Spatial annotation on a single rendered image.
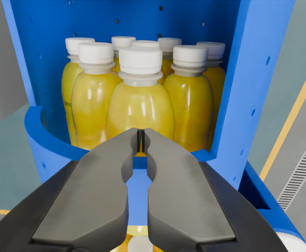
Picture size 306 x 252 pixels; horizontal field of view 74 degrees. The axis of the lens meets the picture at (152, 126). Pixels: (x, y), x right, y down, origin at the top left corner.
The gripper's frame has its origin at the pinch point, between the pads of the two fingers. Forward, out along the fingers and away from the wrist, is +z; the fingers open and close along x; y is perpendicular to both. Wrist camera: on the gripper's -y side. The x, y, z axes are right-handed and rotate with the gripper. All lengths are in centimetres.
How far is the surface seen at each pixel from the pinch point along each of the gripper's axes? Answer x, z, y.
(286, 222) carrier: 40, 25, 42
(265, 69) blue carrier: 9.3, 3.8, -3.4
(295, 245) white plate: 41, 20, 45
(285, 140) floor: 113, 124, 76
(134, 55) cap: -0.7, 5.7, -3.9
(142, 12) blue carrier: -0.5, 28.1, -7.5
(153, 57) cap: 0.9, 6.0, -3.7
